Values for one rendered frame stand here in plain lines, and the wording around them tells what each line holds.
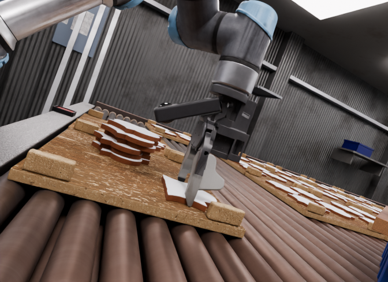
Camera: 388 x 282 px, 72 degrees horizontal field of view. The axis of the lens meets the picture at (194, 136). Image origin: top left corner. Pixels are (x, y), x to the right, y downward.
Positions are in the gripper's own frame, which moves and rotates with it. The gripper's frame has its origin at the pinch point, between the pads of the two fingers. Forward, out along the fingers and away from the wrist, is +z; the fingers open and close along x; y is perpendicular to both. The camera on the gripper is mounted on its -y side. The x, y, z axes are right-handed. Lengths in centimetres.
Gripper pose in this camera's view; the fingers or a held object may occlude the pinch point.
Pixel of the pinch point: (181, 190)
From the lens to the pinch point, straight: 50.6
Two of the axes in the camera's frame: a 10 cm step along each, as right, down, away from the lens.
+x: -1.8, -1.3, 9.7
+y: 9.2, 3.2, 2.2
